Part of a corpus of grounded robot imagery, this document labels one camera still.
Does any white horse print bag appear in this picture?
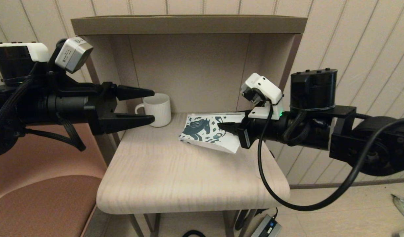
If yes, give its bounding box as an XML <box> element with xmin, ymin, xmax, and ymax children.
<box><xmin>179</xmin><ymin>113</ymin><xmax>246</xmax><ymax>154</ymax></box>

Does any white ribbed ceramic mug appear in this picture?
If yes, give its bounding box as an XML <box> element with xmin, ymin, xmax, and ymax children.
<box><xmin>135</xmin><ymin>93</ymin><xmax>172</xmax><ymax>128</ymax></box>

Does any brown baseboard strip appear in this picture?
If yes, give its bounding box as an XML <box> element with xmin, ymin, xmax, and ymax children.
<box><xmin>289</xmin><ymin>178</ymin><xmax>404</xmax><ymax>190</ymax></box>

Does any beige wooden nightstand shelf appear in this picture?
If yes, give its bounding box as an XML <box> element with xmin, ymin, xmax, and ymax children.
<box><xmin>70</xmin><ymin>15</ymin><xmax>307</xmax><ymax>237</ymax></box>

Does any grey power adapter brick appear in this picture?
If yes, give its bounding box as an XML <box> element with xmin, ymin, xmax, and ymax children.
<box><xmin>251</xmin><ymin>215</ymin><xmax>282</xmax><ymax>237</ymax></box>

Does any pink brown upholstered chair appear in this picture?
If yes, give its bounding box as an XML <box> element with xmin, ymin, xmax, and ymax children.
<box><xmin>0</xmin><ymin>123</ymin><xmax>118</xmax><ymax>237</ymax></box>

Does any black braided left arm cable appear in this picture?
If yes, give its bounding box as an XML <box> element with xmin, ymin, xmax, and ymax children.
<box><xmin>23</xmin><ymin>114</ymin><xmax>87</xmax><ymax>152</ymax></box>

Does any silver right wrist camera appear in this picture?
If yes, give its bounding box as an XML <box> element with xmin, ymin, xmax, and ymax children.
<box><xmin>240</xmin><ymin>72</ymin><xmax>285</xmax><ymax>120</ymax></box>

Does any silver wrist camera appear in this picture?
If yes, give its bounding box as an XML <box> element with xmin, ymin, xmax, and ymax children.
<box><xmin>240</xmin><ymin>72</ymin><xmax>285</xmax><ymax>120</ymax></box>
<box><xmin>55</xmin><ymin>37</ymin><xmax>94</xmax><ymax>74</ymax></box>

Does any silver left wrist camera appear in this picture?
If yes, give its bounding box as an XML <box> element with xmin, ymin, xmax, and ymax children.
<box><xmin>55</xmin><ymin>37</ymin><xmax>94</xmax><ymax>74</ymax></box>

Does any black right camera cable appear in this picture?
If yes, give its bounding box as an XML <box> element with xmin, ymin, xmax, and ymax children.
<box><xmin>257</xmin><ymin>104</ymin><xmax>404</xmax><ymax>212</ymax></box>

